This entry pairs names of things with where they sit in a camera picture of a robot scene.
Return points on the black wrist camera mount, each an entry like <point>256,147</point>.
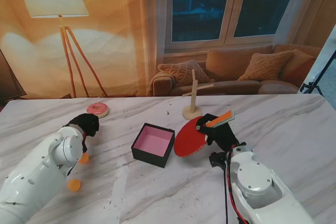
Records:
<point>84,145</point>
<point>218,159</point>

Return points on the red black ping pong bat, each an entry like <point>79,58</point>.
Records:
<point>189,140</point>

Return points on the pink frosted toy donut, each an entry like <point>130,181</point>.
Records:
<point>98,108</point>

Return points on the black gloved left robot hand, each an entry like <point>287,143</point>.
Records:
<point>88,124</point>

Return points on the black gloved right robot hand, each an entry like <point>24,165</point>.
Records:
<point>223,134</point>

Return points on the black box with pink inside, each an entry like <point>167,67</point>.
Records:
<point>155,142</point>

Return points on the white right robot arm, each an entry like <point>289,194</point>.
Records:
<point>257,182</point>

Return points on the printed living room backdrop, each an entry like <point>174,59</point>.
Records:
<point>118,37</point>

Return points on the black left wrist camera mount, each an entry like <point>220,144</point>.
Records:
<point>84,145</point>

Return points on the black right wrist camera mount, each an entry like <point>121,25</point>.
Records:
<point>218,159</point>

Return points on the wooden peg stand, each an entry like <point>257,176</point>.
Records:
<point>193,98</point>

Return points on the black tripod stand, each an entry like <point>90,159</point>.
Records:
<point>308,86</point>

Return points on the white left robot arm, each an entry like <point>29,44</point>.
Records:
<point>39,169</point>

